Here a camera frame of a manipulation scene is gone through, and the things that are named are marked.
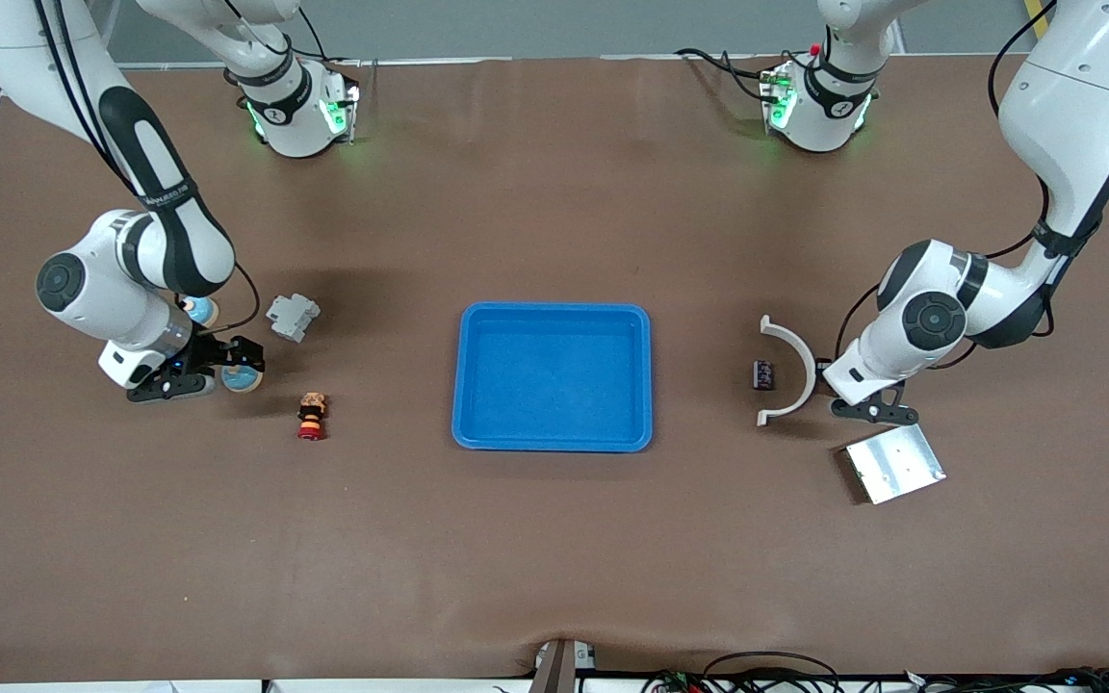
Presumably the silver metal plate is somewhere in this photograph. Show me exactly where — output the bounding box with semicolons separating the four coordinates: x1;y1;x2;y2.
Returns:
844;422;947;505

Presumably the white circuit breaker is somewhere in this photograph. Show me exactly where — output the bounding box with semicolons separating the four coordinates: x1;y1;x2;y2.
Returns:
266;293;322;344

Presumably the red button orange yellow body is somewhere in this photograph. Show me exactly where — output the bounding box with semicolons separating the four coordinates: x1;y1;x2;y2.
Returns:
297;391;329;443

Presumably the blue plastic tray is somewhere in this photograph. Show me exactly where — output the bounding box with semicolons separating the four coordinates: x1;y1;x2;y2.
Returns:
451;302;654;453

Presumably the brown paper table cover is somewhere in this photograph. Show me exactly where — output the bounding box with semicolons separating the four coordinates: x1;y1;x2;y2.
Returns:
0;53;1109;686

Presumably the white curved plastic bracket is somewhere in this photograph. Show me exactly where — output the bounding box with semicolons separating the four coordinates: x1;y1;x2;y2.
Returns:
757;315;818;426

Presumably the black looped cable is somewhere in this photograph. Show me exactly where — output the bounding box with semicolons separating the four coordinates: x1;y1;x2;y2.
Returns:
704;652;839;693

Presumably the black right arm base cable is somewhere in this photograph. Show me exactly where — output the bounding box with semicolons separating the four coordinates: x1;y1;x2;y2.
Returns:
285;12;363;73

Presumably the black arm base cable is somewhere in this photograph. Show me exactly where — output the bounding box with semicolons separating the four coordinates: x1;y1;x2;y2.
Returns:
675;46;782;102
285;12;363;73

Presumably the coloured wire bundle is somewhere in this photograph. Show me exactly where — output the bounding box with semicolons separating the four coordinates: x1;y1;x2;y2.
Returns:
641;669;709;693

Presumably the black cable bundle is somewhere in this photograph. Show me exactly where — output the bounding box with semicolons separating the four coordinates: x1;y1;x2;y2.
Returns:
901;666;1109;693

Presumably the black left arm base cable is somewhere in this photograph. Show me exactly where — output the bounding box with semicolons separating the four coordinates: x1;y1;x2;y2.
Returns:
675;46;782;102

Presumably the metal clamp bracket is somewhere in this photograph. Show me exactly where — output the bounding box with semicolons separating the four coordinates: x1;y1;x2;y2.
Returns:
530;638;599;693

